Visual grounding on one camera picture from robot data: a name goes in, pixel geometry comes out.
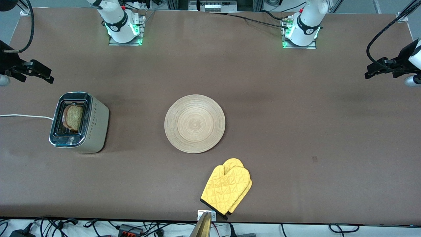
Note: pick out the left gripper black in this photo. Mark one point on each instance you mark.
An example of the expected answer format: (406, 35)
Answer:
(403, 58)

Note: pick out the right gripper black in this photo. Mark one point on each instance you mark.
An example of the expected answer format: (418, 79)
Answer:
(7, 61)

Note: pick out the brown bread slice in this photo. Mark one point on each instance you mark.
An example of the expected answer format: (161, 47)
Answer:
(75, 118)

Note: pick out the round wooden plate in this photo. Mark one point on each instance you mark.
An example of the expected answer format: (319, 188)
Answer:
(194, 123)

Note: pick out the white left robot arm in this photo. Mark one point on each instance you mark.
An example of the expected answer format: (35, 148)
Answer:
(307, 23)

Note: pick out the silver two-slot toaster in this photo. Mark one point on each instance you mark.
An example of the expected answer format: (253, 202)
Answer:
(95, 131)

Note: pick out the white power strip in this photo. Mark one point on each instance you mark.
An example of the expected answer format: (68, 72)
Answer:
(141, 5)

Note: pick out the black power adapter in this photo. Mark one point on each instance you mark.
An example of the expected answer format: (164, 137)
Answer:
(21, 233)

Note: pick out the yellow quilted oven mitt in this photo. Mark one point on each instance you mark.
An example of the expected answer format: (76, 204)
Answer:
(234, 162)
(223, 187)

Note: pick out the grey electrical box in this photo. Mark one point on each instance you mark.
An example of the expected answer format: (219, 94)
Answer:
(213, 6)

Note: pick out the black orange connector block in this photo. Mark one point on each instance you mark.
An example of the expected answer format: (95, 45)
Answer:
(130, 229)

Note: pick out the metal table corner bracket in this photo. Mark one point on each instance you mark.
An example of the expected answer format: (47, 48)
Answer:
(403, 17)
(25, 11)

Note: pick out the small metal table bracket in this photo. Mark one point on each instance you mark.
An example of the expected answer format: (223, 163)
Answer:
(199, 215)

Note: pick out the gold camera mount bar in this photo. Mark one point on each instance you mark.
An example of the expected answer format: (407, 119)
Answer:
(202, 227)

